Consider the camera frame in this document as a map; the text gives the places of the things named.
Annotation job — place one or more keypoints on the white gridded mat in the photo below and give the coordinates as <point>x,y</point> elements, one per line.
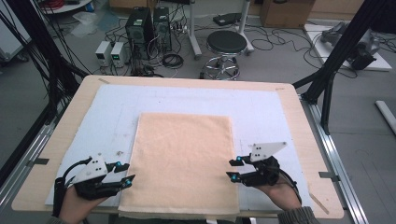
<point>186,99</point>

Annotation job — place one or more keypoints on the white round table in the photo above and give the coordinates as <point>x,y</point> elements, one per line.
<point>67,6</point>

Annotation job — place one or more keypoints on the person's right hand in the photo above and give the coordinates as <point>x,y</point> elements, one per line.
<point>283,194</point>

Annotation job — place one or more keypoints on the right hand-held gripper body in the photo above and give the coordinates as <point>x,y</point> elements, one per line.
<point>264,174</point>

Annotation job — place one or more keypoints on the aluminium rail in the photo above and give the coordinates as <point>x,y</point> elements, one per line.
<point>21,168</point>
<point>336,161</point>

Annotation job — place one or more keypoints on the grey machine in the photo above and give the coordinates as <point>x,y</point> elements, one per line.
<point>362,46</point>

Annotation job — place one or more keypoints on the black round stool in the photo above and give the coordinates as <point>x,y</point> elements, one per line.
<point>226,42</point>

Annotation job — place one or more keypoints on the cream fleece towel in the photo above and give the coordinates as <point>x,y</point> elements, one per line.
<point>183,161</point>

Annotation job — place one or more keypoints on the thin wooden stick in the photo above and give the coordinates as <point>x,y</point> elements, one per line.
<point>319,203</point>

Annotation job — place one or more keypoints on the cardboard box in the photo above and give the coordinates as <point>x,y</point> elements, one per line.
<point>286,14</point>

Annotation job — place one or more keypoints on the white power supply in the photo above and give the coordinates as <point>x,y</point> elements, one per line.
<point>102,53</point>
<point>119,54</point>

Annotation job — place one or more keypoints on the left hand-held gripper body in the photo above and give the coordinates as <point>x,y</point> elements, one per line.
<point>93,186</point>

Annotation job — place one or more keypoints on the white table leg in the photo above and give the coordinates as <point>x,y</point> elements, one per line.
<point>245,28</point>
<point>194,34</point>

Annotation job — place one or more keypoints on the clear plastic bag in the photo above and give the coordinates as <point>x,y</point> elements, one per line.
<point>85,23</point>

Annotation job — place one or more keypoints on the flat black device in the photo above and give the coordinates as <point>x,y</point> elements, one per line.
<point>227,18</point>

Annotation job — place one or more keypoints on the white board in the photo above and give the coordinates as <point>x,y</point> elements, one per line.
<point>323,53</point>

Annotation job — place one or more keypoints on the large black computer tower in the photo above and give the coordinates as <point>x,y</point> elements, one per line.
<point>138,31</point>

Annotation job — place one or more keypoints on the white tube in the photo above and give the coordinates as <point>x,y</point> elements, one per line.
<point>386,113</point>

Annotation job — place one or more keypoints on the small black computer tower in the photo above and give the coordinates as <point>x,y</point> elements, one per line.
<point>162,29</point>

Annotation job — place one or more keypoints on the black metal frame stand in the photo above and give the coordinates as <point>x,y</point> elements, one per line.
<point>339,53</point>

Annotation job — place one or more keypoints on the person's left hand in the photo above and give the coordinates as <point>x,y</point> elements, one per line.
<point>74,208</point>

